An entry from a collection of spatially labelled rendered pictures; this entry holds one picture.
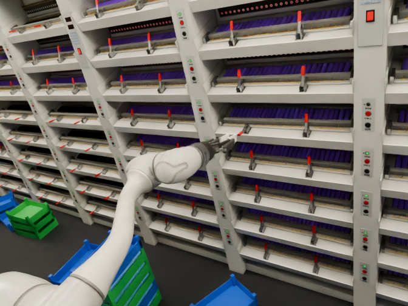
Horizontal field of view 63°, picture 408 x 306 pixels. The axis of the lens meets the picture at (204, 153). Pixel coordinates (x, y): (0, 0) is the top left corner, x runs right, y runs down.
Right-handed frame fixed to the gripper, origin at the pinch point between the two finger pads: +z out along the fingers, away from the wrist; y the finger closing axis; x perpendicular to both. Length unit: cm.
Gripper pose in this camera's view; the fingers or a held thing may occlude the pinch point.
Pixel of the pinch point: (227, 139)
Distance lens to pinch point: 136.1
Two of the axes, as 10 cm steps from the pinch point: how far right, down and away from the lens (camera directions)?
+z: 5.5, -2.9, 7.9
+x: -0.9, -9.5, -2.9
